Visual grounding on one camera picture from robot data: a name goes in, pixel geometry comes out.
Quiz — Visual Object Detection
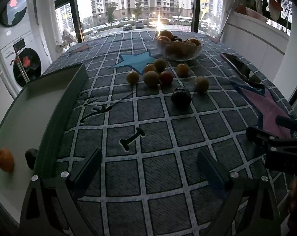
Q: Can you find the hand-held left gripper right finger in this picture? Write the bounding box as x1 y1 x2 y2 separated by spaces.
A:
198 149 283 236

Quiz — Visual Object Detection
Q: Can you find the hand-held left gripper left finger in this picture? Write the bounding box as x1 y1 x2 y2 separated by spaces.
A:
19 148 103 236

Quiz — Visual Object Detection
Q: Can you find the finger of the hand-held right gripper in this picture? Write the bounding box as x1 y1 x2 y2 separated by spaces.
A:
276 115 297 138
246 126 297 156

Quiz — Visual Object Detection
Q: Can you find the red plum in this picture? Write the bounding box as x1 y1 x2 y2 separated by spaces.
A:
159 71 174 86

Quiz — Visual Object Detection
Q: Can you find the large yellow plum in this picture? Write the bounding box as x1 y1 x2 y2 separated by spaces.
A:
143 70 160 87

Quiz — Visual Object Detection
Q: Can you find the black smartphone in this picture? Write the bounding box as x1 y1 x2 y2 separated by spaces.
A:
221 53 265 87

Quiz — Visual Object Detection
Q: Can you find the checked blue tablecloth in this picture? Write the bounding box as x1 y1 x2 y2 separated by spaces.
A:
40 31 297 236

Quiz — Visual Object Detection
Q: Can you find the white cabinet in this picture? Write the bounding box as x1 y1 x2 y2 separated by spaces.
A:
223 12 290 90

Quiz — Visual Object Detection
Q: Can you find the clear glass bowl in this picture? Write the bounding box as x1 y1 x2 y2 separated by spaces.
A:
154 35 204 61

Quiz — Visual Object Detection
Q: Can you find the yellow apricot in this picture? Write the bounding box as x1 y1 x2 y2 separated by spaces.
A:
183 42 197 56

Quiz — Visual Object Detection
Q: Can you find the white washing machine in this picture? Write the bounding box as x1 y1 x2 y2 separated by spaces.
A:
0 29 52 99

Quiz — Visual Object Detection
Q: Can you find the orange apricot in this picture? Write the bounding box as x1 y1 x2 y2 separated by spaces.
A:
166 42 184 57

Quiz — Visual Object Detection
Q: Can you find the thin pole with red tie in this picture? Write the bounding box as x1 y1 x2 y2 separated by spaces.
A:
14 46 30 82

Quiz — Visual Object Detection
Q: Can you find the pale crumpled cloth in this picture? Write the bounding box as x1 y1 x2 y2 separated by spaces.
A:
55 28 76 53

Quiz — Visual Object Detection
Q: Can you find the white stacked dryer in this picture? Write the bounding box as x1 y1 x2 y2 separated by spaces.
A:
0 0 38 46

